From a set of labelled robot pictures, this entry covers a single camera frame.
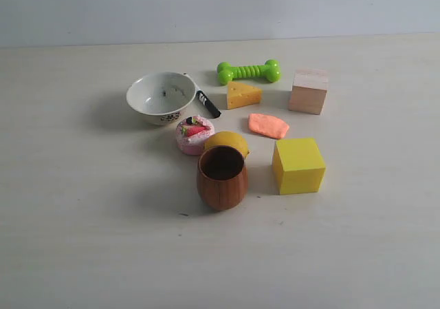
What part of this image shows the black marker pen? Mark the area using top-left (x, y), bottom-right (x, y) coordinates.
top-left (177, 73), bottom-right (221, 118)

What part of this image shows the yellow cube block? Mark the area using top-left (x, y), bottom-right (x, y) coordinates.
top-left (272, 138), bottom-right (326, 195)

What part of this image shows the white ceramic bowl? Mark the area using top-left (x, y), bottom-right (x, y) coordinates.
top-left (126, 72), bottom-right (199, 125)

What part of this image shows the pink toy strawberry cake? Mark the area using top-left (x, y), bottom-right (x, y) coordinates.
top-left (175, 116), bottom-right (215, 156)

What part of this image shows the brown wooden cup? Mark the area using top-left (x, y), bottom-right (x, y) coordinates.
top-left (197, 145), bottom-right (248, 211)

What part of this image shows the yellow toy lemon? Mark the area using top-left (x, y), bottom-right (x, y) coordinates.
top-left (204, 131), bottom-right (250, 158)

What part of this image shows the green toy dog bone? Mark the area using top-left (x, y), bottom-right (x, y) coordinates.
top-left (217, 59), bottom-right (281, 85)

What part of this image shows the natural wooden cube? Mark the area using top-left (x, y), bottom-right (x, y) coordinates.
top-left (288, 69), bottom-right (329, 115)

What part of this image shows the orange toy piece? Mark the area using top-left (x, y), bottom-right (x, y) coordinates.
top-left (248, 113), bottom-right (289, 139)

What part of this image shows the yellow toy cheese wedge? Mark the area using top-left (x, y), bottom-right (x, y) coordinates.
top-left (226, 81), bottom-right (262, 109)

